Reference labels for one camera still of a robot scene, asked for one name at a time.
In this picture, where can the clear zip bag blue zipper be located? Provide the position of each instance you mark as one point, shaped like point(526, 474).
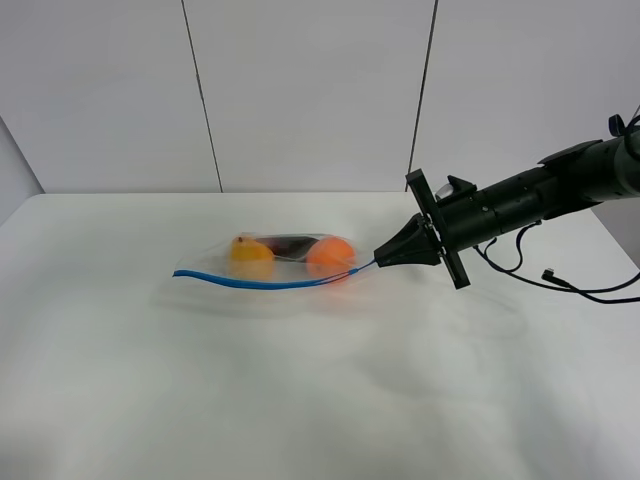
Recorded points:
point(201, 283)

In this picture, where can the dark purple eggplant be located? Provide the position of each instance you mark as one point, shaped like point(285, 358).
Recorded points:
point(289, 248)

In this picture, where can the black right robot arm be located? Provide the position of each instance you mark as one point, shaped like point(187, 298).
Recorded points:
point(574, 179)

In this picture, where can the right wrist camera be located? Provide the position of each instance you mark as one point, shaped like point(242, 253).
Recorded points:
point(454, 189)

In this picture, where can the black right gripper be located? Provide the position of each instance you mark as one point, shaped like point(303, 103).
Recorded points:
point(451, 228)

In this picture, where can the yellow pear fruit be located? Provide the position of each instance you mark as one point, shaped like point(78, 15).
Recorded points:
point(250, 260)

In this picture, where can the orange fruit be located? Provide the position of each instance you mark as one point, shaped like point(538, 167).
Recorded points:
point(330, 257)

